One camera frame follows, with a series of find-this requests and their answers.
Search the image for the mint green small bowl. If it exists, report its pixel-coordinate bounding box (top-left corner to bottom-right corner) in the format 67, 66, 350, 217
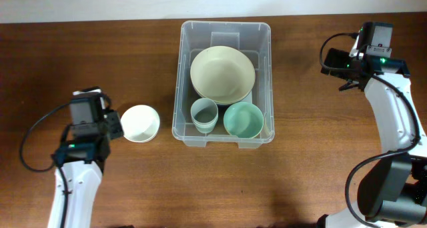
223, 102, 264, 139

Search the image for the clear plastic storage container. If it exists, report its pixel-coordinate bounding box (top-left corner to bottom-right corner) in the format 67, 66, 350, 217
171, 21, 275, 149

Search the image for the yellow small bowl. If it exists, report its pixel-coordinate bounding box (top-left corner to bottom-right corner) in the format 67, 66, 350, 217
260, 114, 270, 139

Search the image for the white small bowl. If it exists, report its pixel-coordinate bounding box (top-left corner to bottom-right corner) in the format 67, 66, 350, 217
121, 105, 160, 143

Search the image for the grey cup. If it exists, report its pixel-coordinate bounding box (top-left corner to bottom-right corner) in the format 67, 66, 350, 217
190, 98, 218, 123

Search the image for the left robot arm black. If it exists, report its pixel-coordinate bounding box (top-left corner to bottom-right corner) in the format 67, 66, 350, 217
47, 87, 123, 227

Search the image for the beige large bowl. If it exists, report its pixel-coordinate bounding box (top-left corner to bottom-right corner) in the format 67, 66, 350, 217
190, 46, 256, 103

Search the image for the mint green cup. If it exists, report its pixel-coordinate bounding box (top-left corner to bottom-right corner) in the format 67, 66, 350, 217
195, 124, 216, 134

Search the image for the cream white cup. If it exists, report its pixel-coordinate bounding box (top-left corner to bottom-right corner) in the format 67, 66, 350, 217
192, 118, 218, 127

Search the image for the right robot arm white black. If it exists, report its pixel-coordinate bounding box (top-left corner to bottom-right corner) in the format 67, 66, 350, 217
316, 22, 426, 227

